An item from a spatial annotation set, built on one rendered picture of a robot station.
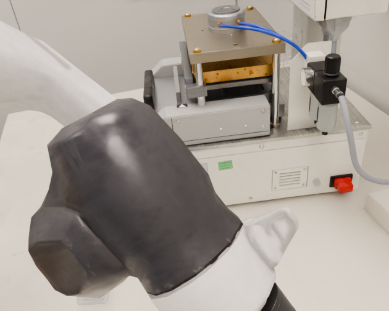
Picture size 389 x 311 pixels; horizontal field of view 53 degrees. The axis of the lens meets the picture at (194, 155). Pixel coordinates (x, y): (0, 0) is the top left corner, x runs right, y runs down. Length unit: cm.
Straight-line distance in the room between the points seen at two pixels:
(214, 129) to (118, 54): 164
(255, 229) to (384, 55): 107
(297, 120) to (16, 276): 65
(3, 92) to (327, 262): 63
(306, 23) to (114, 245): 69
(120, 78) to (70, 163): 217
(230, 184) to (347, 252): 27
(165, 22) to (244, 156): 162
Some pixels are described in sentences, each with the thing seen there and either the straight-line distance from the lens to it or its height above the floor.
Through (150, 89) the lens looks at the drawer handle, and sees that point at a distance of 88.
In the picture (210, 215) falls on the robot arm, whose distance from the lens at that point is 27.
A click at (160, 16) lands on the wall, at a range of 235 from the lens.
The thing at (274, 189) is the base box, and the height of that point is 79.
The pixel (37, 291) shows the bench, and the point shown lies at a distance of 86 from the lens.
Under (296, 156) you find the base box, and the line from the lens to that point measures 86.
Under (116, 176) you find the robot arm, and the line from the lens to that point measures 25.
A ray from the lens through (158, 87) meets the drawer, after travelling 97.
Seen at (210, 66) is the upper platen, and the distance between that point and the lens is 82.
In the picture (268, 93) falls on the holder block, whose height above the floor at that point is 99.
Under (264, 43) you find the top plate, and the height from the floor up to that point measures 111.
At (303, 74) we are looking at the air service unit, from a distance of 73.
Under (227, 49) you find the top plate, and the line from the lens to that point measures 76.
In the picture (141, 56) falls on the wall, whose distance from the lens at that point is 240.
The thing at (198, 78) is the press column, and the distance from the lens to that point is 77.
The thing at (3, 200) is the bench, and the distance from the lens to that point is 112.
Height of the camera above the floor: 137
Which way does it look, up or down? 34 degrees down
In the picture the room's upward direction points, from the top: 6 degrees counter-clockwise
